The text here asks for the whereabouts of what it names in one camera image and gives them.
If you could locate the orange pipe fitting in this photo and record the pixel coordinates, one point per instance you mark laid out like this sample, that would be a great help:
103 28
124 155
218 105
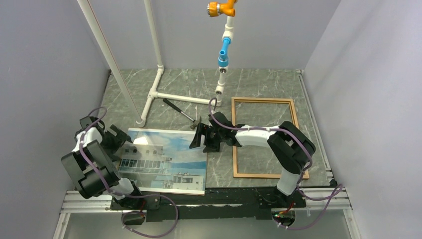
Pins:
215 9

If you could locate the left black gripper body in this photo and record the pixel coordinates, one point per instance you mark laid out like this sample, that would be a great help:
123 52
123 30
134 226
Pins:
110 144

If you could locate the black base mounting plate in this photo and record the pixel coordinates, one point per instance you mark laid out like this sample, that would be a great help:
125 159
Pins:
222 203

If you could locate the blue pipe fitting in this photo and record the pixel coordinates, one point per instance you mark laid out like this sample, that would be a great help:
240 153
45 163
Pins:
223 59

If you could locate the aluminium rail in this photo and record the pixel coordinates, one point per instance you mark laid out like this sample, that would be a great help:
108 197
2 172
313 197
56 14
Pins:
315 198

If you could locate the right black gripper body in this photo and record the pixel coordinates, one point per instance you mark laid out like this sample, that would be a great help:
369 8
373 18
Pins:
213 138

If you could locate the white pvc pipe stand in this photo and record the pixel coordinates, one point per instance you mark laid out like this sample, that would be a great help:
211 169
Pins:
140 86

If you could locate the brown wooden picture frame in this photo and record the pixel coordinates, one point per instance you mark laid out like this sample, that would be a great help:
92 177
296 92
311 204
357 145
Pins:
234 100

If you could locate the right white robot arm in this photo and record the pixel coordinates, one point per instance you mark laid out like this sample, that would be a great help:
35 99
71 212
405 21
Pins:
290 146

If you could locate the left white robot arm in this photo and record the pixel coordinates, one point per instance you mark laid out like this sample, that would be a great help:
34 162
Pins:
91 164

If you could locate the building photo print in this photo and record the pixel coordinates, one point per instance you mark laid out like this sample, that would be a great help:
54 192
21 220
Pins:
161 161

